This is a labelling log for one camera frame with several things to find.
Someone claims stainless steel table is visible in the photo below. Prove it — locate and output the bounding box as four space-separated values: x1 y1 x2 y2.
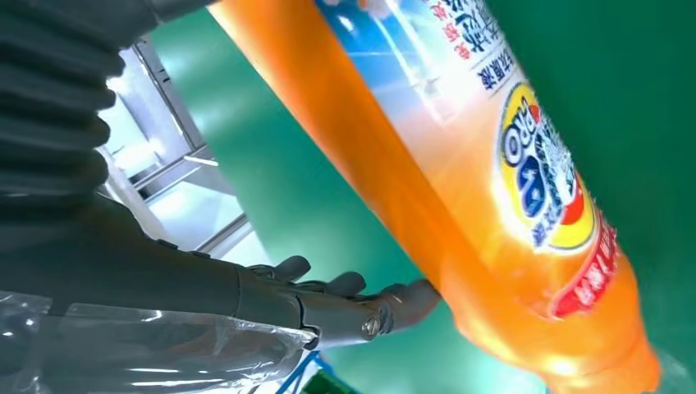
129 36 257 257

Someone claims blue metal cart frame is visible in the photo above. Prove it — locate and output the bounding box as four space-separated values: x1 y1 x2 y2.
276 350 334 394

